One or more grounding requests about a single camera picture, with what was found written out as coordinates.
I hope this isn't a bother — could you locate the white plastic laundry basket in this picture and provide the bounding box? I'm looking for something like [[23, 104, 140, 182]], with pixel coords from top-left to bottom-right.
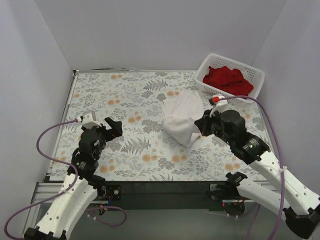
[[194, 53, 265, 104]]

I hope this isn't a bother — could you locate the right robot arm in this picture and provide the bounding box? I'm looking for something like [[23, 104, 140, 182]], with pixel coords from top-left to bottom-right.
[[195, 110, 320, 240]]

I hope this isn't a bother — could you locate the red t shirt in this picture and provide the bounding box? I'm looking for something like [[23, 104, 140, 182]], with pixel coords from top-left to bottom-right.
[[203, 66, 254, 96]]

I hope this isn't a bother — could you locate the aluminium frame rail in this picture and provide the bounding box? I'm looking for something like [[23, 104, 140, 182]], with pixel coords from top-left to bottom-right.
[[22, 181, 313, 240]]

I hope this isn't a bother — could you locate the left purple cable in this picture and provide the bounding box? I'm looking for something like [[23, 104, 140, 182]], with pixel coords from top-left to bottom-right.
[[4, 119, 128, 237]]

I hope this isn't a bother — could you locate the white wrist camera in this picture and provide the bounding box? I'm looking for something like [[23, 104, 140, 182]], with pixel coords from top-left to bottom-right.
[[209, 95, 228, 118], [75, 111, 101, 129]]

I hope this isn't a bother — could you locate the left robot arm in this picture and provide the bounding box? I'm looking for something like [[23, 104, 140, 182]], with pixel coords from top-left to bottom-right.
[[24, 113, 123, 240]]

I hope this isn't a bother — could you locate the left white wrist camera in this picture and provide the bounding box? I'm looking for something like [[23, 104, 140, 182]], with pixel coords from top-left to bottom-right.
[[75, 111, 101, 129]]

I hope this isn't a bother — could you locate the white t shirt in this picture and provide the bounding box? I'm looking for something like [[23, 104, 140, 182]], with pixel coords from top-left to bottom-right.
[[161, 90, 204, 148]]

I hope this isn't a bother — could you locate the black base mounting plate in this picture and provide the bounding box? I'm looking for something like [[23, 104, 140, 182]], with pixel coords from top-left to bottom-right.
[[104, 181, 239, 210]]

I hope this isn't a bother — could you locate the floral patterned table mat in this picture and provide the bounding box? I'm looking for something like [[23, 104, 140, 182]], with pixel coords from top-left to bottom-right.
[[65, 71, 264, 182]]

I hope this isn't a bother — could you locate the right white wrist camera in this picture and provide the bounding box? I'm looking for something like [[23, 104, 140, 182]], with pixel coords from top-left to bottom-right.
[[209, 95, 228, 118]]

